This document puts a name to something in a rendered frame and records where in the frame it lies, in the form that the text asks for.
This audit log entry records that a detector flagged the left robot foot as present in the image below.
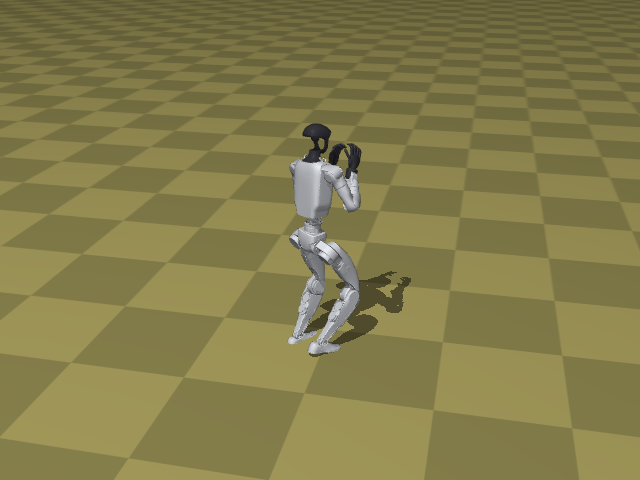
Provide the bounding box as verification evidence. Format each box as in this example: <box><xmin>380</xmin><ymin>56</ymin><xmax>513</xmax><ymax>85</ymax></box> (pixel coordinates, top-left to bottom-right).
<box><xmin>287</xmin><ymin>330</ymin><xmax>317</xmax><ymax>344</ymax></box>

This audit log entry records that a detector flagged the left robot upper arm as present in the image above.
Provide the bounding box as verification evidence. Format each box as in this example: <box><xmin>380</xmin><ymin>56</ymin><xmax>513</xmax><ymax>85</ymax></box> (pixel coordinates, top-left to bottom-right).
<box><xmin>289</xmin><ymin>158</ymin><xmax>301</xmax><ymax>186</ymax></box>

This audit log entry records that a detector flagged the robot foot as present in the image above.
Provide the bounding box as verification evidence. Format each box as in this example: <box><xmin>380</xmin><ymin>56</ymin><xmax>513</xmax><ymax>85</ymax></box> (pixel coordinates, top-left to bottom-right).
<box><xmin>287</xmin><ymin>330</ymin><xmax>317</xmax><ymax>344</ymax></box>
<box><xmin>308</xmin><ymin>339</ymin><xmax>341</xmax><ymax>354</ymax></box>

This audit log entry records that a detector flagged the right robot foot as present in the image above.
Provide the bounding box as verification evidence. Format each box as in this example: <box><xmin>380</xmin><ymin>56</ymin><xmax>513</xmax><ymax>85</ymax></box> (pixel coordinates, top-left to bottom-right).
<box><xmin>308</xmin><ymin>339</ymin><xmax>341</xmax><ymax>354</ymax></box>

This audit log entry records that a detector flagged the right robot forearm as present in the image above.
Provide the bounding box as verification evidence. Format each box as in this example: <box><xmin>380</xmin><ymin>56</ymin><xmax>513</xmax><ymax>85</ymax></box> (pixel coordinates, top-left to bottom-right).
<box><xmin>345</xmin><ymin>171</ymin><xmax>361</xmax><ymax>208</ymax></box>

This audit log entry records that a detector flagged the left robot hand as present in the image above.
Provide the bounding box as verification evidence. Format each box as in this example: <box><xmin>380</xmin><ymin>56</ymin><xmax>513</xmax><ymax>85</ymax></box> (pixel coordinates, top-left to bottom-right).
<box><xmin>329</xmin><ymin>143</ymin><xmax>347</xmax><ymax>165</ymax></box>

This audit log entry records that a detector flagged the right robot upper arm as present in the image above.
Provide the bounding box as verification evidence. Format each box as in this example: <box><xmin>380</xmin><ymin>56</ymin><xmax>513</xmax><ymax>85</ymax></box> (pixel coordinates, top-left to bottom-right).
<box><xmin>321</xmin><ymin>165</ymin><xmax>359</xmax><ymax>212</ymax></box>

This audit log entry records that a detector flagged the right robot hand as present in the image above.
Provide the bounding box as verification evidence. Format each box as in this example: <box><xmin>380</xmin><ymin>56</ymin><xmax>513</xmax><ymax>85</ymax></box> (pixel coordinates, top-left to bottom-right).
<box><xmin>344</xmin><ymin>143</ymin><xmax>361</xmax><ymax>179</ymax></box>

